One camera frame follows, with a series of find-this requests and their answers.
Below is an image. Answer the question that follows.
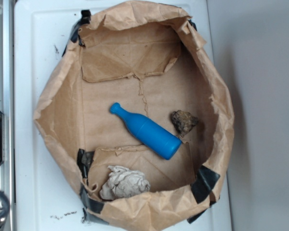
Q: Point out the white paper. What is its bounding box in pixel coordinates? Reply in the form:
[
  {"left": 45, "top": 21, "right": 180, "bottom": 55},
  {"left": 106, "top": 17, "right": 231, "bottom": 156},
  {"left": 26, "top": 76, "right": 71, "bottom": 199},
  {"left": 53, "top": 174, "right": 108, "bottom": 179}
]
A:
[{"left": 99, "top": 166, "right": 151, "bottom": 201}]

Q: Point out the blue plastic bottle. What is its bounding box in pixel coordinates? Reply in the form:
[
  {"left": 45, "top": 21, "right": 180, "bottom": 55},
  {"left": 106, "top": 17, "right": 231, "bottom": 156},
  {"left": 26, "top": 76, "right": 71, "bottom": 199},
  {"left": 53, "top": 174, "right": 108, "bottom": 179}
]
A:
[{"left": 110, "top": 103, "right": 182, "bottom": 160}]

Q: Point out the brown rock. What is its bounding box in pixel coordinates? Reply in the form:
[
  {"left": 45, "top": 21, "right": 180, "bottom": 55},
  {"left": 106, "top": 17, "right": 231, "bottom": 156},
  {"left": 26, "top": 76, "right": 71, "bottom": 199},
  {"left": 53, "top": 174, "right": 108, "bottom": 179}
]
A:
[{"left": 171, "top": 110, "right": 199, "bottom": 137}]

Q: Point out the brown paper bag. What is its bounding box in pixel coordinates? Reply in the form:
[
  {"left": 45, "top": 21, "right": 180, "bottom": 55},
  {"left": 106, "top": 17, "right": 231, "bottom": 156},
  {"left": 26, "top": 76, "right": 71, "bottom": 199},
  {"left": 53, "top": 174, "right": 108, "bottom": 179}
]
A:
[{"left": 33, "top": 0, "right": 234, "bottom": 231}]

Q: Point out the grey braided cable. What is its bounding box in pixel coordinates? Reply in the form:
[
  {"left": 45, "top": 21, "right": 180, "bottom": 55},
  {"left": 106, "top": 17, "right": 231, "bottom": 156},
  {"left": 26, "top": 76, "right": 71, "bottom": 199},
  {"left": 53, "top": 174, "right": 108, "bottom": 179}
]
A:
[{"left": 0, "top": 186, "right": 10, "bottom": 223}]

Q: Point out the aluminium frame rail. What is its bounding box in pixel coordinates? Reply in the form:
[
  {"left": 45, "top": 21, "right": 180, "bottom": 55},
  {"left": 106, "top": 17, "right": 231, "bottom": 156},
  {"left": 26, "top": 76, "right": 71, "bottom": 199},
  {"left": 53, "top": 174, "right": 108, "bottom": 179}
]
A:
[{"left": 0, "top": 0, "right": 16, "bottom": 231}]

